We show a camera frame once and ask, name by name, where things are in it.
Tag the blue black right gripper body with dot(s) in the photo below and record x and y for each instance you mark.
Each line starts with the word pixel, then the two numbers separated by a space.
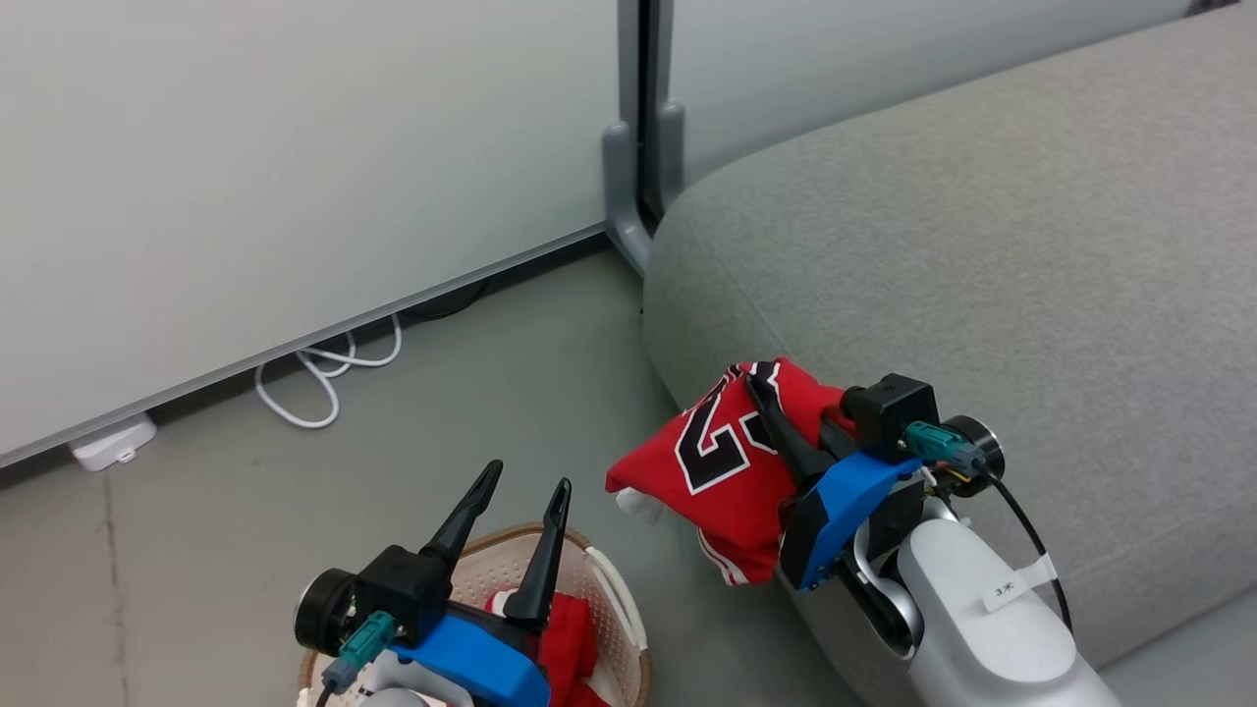
pixel 849 501

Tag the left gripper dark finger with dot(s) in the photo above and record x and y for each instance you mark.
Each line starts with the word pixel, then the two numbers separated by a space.
pixel 545 570
pixel 462 516

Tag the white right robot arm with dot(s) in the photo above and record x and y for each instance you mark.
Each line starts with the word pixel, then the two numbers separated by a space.
pixel 982 648

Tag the narrow white partition panel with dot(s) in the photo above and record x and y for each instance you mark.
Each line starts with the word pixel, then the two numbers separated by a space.
pixel 835 59

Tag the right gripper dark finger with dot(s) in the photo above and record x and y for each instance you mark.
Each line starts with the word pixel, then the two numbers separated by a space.
pixel 791 442

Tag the red basketball jersey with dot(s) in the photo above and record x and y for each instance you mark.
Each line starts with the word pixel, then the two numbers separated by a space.
pixel 727 511

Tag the grey narrow panel foot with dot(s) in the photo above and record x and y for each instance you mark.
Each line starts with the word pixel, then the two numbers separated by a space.
pixel 672 157

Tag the plain red garment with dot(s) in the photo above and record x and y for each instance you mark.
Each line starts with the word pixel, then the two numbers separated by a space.
pixel 570 638

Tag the grey fabric sofa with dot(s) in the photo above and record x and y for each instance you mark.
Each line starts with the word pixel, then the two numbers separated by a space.
pixel 982 245

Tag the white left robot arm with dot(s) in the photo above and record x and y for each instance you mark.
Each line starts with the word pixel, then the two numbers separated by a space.
pixel 393 699

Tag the white power adapter box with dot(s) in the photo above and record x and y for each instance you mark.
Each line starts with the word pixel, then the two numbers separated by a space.
pixel 113 444

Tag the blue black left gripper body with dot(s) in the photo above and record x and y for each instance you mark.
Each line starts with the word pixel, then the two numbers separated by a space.
pixel 471 663

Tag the grey wide panel foot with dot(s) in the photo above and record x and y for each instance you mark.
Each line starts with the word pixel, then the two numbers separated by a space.
pixel 619 187

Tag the cream perforated laundry basket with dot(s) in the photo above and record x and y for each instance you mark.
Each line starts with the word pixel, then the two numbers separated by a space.
pixel 609 609

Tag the wide white partition panel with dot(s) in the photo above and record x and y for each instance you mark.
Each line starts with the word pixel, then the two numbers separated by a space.
pixel 295 147

